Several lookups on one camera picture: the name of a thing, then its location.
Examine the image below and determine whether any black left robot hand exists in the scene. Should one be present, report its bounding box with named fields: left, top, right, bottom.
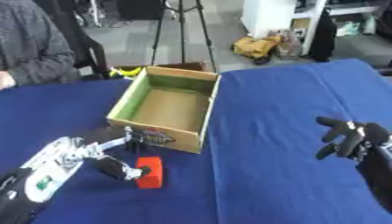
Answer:
left=82, top=125, right=153, bottom=182

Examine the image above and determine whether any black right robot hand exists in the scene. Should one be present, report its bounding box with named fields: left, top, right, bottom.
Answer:
left=313, top=115, right=392, bottom=162

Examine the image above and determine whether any cardboard box with green inside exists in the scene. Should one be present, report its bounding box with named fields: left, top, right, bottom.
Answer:
left=104, top=66, right=224, bottom=155

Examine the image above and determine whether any brown cardboard box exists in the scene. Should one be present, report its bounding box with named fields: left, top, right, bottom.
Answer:
left=116, top=61, right=212, bottom=73

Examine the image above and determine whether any red rectangular block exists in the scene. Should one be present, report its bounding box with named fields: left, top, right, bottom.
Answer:
left=133, top=156, right=165, bottom=190

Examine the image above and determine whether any yellow and black object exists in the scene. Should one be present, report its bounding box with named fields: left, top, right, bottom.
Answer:
left=108, top=66, right=146, bottom=79

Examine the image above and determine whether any black hanging garment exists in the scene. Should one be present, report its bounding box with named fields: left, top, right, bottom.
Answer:
left=306, top=7, right=340, bottom=63

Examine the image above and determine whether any pale teal bag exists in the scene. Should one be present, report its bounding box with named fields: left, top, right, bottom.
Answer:
left=335, top=20, right=363, bottom=38

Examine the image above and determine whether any black chair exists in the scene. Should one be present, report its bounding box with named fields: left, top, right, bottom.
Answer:
left=33, top=0, right=112, bottom=81

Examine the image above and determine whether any white shelf unit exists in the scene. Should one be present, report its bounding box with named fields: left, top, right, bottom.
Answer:
left=289, top=0, right=383, bottom=57

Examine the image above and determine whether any yellow bag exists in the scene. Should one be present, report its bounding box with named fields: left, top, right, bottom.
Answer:
left=231, top=34, right=284, bottom=66

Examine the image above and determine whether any person's hand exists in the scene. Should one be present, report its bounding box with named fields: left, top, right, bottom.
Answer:
left=0, top=70, right=18, bottom=90

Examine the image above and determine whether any person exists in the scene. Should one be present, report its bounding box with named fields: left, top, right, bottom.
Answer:
left=0, top=0, right=85, bottom=90

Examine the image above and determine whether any white cabinet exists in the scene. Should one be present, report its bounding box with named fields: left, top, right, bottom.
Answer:
left=239, top=0, right=328, bottom=39

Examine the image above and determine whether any black tripod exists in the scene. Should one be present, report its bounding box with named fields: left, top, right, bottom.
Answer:
left=148, top=0, right=220, bottom=74

